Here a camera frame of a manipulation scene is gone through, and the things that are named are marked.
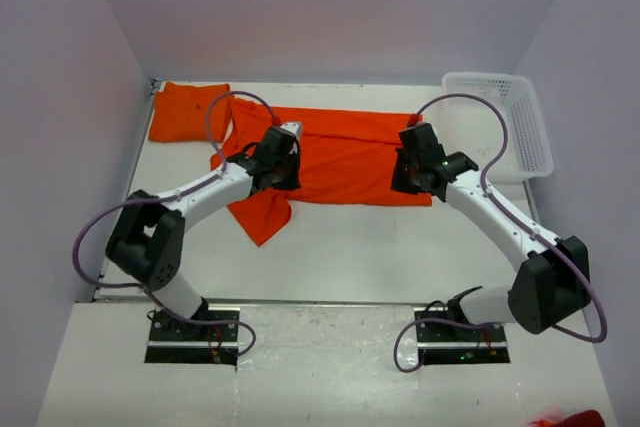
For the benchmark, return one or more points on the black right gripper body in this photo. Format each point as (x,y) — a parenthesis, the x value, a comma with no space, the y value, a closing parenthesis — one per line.
(405,177)

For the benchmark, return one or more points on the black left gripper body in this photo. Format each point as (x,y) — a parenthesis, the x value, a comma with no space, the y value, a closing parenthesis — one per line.
(286,177)

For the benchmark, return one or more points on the orange t shirt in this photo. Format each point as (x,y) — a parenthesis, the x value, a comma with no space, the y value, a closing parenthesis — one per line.
(347,157)
(180,112)

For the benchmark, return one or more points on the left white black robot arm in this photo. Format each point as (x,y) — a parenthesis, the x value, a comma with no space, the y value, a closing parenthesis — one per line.
(148,237)

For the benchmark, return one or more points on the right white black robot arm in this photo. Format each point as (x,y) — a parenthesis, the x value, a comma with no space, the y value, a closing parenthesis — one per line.
(550,272)

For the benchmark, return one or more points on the white plastic laundry basket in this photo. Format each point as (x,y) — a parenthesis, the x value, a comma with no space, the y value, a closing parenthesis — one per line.
(516,124)

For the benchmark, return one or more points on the folded orange t shirt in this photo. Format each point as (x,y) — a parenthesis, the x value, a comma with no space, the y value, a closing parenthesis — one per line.
(180,112)

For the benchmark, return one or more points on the red cloth at edge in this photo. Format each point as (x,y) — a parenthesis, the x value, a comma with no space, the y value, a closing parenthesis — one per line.
(588,418)

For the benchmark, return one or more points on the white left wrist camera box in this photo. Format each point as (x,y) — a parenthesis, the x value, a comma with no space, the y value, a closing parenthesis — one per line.
(294,128)

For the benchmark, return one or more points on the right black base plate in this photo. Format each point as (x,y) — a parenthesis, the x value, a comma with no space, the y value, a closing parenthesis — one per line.
(440,344)

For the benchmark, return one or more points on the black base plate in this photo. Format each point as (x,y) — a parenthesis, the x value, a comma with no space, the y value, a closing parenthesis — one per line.
(440,344)
(173,342)

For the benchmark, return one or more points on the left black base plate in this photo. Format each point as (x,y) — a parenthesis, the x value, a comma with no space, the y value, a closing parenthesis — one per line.
(173,342)

